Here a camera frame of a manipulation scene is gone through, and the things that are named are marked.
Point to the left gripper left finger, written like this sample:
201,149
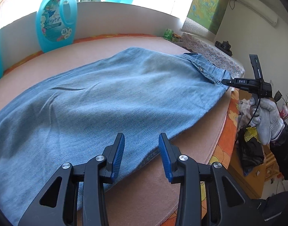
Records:
56,203

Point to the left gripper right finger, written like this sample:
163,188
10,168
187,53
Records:
208,195

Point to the blue denim pants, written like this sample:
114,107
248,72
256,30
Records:
73,116

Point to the black sleeved right forearm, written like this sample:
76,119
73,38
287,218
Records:
274,209

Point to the white gloved right hand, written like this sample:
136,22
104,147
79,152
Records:
267,120

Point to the black teapot set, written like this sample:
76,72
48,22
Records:
224,47

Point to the white lace table cloth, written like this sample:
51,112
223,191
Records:
213,54

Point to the pink towel mat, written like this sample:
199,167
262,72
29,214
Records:
146,181

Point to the white air conditioner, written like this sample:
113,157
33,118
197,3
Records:
262,10

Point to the green drink carton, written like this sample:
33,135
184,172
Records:
168,34

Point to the right blue detergent bottle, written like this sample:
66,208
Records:
56,23

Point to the green wall map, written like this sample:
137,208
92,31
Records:
208,13

